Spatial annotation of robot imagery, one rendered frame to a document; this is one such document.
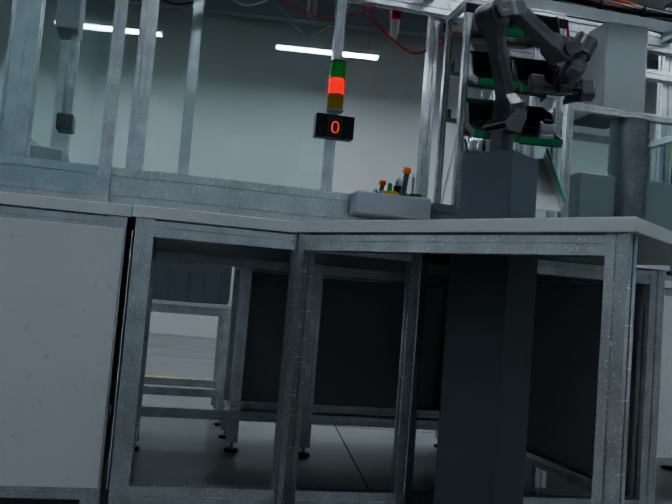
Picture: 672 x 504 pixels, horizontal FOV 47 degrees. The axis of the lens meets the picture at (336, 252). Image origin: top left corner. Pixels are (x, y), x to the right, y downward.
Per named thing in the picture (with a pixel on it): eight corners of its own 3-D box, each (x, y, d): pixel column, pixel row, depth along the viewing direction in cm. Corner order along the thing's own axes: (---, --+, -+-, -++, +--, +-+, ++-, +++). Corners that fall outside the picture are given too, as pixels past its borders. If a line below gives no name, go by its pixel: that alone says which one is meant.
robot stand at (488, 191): (507, 232, 183) (513, 149, 184) (457, 232, 192) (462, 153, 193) (534, 239, 194) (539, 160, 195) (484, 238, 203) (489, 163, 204)
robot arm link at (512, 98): (491, -2, 189) (509, -3, 192) (471, 7, 195) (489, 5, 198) (513, 128, 192) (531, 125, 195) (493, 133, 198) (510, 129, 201)
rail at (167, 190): (471, 242, 216) (473, 204, 217) (146, 209, 197) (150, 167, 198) (463, 244, 222) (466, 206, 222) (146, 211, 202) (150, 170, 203)
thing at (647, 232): (636, 232, 141) (637, 216, 141) (282, 232, 199) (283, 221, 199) (732, 267, 194) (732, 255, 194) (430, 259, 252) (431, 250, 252)
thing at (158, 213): (670, 271, 221) (670, 260, 221) (132, 216, 188) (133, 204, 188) (474, 279, 358) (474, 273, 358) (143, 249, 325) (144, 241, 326)
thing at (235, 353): (677, 469, 374) (686, 292, 380) (223, 452, 326) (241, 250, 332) (631, 453, 411) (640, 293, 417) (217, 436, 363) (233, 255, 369)
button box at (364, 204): (430, 220, 206) (431, 198, 207) (354, 212, 202) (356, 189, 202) (421, 223, 213) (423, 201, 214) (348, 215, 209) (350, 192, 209)
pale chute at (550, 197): (561, 212, 231) (565, 200, 228) (518, 208, 230) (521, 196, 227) (544, 159, 252) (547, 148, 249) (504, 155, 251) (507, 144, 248)
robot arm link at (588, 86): (604, 87, 211) (603, 67, 213) (537, 80, 210) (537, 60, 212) (592, 101, 219) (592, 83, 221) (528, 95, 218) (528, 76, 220)
